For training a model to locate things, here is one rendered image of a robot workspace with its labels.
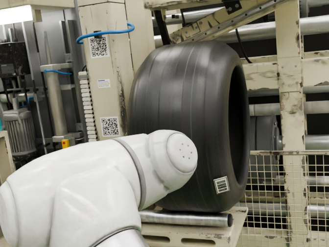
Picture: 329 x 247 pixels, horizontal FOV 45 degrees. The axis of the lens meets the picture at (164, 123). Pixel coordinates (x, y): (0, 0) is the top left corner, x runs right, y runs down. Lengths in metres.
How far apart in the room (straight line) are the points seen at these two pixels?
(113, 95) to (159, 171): 0.85
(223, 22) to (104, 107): 0.61
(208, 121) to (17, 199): 0.70
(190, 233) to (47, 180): 0.89
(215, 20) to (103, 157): 1.19
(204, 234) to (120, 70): 0.63
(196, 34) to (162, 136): 1.13
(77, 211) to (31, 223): 0.06
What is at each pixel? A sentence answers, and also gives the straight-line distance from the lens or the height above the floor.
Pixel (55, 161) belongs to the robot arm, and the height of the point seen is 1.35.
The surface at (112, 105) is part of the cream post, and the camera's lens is 1.46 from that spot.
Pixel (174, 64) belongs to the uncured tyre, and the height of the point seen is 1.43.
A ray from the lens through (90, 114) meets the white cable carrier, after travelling 1.53.
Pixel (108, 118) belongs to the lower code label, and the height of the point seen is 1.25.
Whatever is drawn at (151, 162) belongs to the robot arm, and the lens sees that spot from 0.63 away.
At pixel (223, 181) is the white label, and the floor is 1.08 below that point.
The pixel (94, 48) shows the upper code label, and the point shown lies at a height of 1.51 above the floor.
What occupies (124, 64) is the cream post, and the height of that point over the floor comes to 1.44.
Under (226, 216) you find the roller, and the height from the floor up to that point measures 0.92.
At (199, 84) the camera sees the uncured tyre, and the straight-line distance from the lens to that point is 1.17.
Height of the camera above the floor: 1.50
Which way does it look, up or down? 11 degrees down
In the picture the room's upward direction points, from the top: 6 degrees counter-clockwise
